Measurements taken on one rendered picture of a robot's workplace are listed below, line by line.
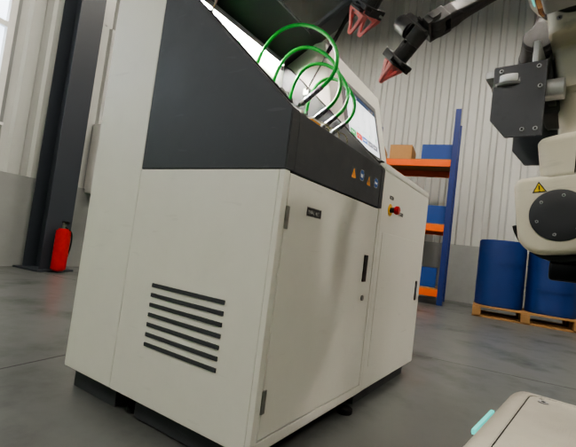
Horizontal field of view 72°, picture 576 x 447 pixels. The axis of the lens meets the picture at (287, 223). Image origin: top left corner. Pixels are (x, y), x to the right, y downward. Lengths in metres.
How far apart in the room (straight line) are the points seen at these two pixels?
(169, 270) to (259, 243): 0.34
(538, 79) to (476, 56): 7.65
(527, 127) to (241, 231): 0.70
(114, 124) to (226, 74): 0.53
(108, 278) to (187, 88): 0.69
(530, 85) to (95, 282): 1.40
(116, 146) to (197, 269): 0.61
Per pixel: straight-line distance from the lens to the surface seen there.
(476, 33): 8.90
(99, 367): 1.54
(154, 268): 1.31
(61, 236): 4.91
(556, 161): 0.98
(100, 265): 1.54
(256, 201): 1.05
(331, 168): 1.23
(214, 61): 1.31
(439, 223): 6.48
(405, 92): 8.51
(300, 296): 1.14
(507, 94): 1.02
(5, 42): 5.35
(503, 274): 5.93
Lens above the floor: 0.60
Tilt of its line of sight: 3 degrees up
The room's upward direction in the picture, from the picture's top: 7 degrees clockwise
